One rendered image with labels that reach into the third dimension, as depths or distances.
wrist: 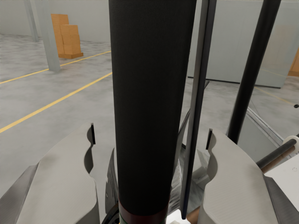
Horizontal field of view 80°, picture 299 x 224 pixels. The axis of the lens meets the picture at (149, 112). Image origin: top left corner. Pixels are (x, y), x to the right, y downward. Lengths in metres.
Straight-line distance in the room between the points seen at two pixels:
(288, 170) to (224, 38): 5.13
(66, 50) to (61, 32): 0.69
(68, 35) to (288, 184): 8.09
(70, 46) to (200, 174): 7.93
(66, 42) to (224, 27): 5.86
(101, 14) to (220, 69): 10.12
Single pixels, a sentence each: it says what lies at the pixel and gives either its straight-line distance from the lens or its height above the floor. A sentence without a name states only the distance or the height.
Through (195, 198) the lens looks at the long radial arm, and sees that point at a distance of 0.56.
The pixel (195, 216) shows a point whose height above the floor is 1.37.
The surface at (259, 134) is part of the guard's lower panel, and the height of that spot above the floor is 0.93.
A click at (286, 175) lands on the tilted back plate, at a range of 0.55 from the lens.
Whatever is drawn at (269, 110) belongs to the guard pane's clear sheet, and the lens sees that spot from 1.29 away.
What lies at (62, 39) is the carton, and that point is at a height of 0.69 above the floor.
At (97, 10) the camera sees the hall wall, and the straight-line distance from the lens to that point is 14.16.
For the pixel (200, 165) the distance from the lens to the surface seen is 0.58.
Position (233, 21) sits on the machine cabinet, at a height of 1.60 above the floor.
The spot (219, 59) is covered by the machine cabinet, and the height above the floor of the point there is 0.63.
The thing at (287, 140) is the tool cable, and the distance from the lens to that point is 0.39.
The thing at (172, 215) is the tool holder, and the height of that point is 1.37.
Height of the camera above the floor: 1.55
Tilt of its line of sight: 27 degrees down
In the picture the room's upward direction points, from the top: 3 degrees clockwise
